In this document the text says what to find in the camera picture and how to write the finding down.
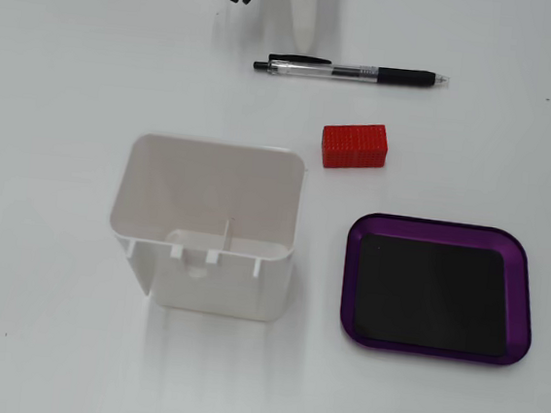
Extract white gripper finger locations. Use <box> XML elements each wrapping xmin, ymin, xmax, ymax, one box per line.
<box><xmin>275</xmin><ymin>0</ymin><xmax>325</xmax><ymax>57</ymax></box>

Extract red ribbed cube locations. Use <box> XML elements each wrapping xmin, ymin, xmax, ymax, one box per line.
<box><xmin>319</xmin><ymin>119</ymin><xmax>392</xmax><ymax>174</ymax></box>

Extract white plastic box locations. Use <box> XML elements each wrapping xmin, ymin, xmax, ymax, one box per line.
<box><xmin>101</xmin><ymin>129</ymin><xmax>311</xmax><ymax>326</ymax></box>

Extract clear black ballpoint pen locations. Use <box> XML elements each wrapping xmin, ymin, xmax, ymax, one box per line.
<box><xmin>253</xmin><ymin>51</ymin><xmax>452</xmax><ymax>92</ymax></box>

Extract purple metal tray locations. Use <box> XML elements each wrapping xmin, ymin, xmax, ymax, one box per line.
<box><xmin>336</xmin><ymin>210</ymin><xmax>544</xmax><ymax>369</ymax></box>

